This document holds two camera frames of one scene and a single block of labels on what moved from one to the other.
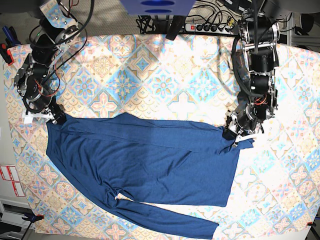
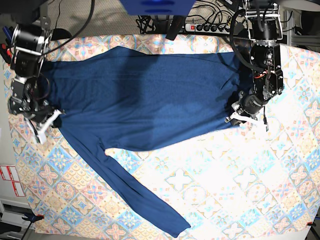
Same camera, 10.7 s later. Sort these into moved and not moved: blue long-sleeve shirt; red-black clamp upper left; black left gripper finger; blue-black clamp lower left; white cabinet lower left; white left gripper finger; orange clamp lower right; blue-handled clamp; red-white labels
Moved: black left gripper finger; white left gripper finger; blue long-sleeve shirt
Not moved: red-white labels; blue-handled clamp; white cabinet lower left; orange clamp lower right; blue-black clamp lower left; red-black clamp upper left
